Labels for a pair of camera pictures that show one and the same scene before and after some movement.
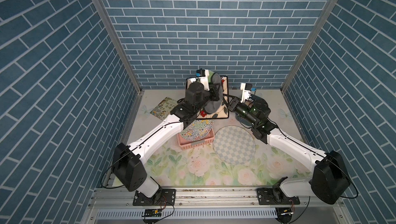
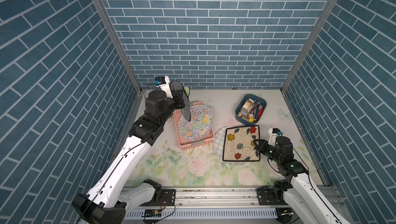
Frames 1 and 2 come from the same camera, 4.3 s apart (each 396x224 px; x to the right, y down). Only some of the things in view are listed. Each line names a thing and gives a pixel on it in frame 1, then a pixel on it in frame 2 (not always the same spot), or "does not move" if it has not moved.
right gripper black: (234, 105) → (261, 145)
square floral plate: (224, 112) → (238, 144)
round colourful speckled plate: (197, 129) does not move
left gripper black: (213, 95) → (175, 96)
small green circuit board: (152, 212) does not move
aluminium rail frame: (211, 206) does not move
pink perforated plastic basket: (185, 144) does not move
